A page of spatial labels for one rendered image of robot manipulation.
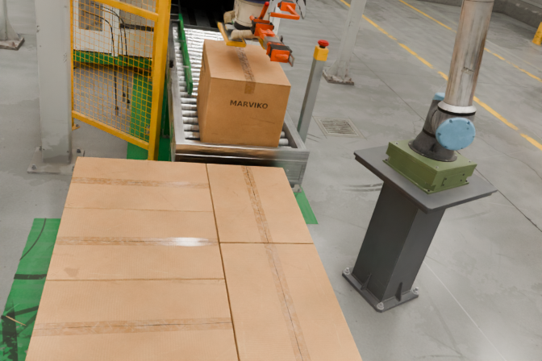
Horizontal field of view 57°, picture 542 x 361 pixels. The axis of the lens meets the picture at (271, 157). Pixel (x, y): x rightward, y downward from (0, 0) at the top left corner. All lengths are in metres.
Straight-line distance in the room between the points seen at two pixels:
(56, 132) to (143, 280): 1.68
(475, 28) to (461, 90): 0.24
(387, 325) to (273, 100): 1.26
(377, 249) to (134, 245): 1.27
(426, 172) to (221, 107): 1.01
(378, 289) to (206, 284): 1.17
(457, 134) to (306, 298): 0.89
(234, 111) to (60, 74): 1.13
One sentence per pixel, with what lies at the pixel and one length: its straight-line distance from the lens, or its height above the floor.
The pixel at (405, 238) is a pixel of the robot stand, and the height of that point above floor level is 0.45.
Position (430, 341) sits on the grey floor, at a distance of 2.71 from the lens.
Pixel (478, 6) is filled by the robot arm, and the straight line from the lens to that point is 2.05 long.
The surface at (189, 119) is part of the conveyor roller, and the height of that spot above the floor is 0.55.
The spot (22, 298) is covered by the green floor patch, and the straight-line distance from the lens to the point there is 2.55.
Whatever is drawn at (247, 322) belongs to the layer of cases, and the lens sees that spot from 1.71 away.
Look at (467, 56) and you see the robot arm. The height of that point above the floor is 1.36.
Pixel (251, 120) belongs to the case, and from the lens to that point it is 2.52.
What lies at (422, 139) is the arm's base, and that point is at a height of 0.92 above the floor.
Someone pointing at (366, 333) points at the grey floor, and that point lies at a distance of 2.59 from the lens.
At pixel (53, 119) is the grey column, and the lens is 3.26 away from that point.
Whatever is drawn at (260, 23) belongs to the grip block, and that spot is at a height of 1.22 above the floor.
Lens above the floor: 1.80
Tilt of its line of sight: 29 degrees down
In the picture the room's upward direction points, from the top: 12 degrees clockwise
